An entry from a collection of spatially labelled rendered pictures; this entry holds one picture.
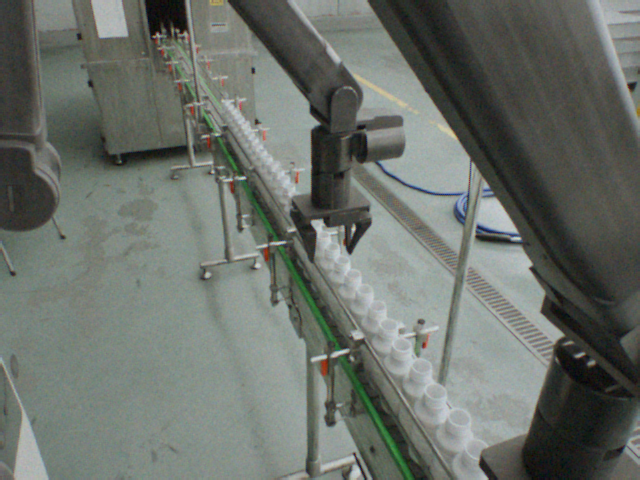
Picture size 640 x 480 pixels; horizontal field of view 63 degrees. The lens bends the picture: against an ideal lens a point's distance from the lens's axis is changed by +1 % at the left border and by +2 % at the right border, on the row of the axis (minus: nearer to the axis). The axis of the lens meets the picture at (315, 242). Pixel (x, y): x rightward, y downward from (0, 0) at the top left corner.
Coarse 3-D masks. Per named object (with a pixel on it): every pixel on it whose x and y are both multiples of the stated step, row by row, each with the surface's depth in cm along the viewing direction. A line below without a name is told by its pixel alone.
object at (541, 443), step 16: (528, 432) 38; (544, 432) 35; (496, 448) 39; (512, 448) 39; (528, 448) 37; (544, 448) 35; (560, 448) 34; (576, 448) 33; (624, 448) 34; (480, 464) 39; (496, 464) 38; (512, 464) 38; (528, 464) 37; (544, 464) 36; (560, 464) 35; (576, 464) 34; (592, 464) 33; (608, 464) 34; (624, 464) 38
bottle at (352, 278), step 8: (352, 272) 116; (360, 272) 115; (344, 280) 115; (352, 280) 113; (360, 280) 115; (344, 288) 116; (352, 288) 114; (344, 296) 115; (352, 296) 115; (344, 304) 116; (344, 320) 119; (344, 328) 120
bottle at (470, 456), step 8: (472, 440) 78; (480, 440) 78; (464, 448) 78; (472, 448) 79; (480, 448) 79; (456, 456) 81; (464, 456) 77; (472, 456) 82; (456, 464) 79; (464, 464) 78; (472, 464) 76; (456, 472) 78; (464, 472) 78; (472, 472) 77; (480, 472) 77
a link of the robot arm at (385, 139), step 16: (336, 96) 62; (352, 96) 63; (320, 112) 69; (336, 112) 63; (352, 112) 64; (368, 112) 69; (384, 112) 69; (336, 128) 64; (352, 128) 65; (368, 128) 68; (384, 128) 69; (400, 128) 70; (368, 144) 68; (384, 144) 69; (400, 144) 70; (368, 160) 70; (384, 160) 72
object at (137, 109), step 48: (144, 0) 391; (192, 0) 406; (96, 48) 400; (144, 48) 411; (240, 48) 436; (96, 96) 418; (144, 96) 429; (240, 96) 456; (144, 144) 448; (192, 144) 465
